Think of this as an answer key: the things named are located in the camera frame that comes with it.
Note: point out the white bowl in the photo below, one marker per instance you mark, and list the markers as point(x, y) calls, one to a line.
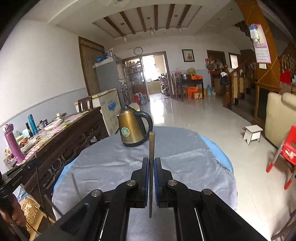
point(53, 125)

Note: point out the framed wall picture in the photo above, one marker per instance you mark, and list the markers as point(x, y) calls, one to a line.
point(188, 55)

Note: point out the round wall clock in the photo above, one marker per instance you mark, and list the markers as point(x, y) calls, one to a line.
point(138, 51)

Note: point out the person's left hand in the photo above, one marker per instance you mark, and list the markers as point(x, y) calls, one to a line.
point(17, 217)

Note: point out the red plastic child chair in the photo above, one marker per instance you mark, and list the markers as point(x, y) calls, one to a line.
point(287, 151)

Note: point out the purple thermos bottle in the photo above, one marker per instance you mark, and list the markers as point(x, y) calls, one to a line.
point(10, 139)

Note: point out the gold glitter bag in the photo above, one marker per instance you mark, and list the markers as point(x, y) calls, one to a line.
point(30, 208)

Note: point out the wooden staircase railing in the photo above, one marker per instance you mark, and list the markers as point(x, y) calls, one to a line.
point(239, 82)

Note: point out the metal pot with lid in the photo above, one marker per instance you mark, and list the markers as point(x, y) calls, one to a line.
point(60, 116)

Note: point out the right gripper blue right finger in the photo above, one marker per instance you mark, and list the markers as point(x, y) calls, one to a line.
point(163, 194)

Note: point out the orange box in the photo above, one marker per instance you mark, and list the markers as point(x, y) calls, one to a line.
point(196, 77)

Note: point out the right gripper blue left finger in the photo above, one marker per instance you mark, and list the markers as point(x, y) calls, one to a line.
point(140, 192)

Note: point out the gold electric kettle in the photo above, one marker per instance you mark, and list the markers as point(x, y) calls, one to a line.
point(134, 126)

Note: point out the teal thermos bottle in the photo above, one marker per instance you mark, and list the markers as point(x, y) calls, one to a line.
point(32, 124)

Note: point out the wall calendar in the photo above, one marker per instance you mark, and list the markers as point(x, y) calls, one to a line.
point(260, 44)

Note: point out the blue water jug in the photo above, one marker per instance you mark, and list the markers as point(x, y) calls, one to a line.
point(209, 90)

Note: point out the beige sofa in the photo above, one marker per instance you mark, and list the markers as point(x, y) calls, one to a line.
point(280, 116)

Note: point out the dark chopstick one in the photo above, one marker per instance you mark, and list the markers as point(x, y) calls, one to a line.
point(151, 170)

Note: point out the small white stool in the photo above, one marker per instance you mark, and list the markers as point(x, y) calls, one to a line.
point(252, 133)

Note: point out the dark wooden sideboard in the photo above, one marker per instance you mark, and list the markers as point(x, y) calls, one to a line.
point(57, 152)

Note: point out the wooden chair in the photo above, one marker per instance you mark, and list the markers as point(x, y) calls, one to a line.
point(85, 104)

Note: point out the grey refrigerator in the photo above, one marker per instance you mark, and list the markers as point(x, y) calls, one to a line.
point(110, 75)

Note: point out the dark wooden side table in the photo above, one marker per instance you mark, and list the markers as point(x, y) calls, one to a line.
point(193, 86)

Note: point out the white chest freezer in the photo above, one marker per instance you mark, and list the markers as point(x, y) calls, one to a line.
point(110, 108)

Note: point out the blue round table cover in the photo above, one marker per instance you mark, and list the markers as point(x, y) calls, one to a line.
point(218, 153)

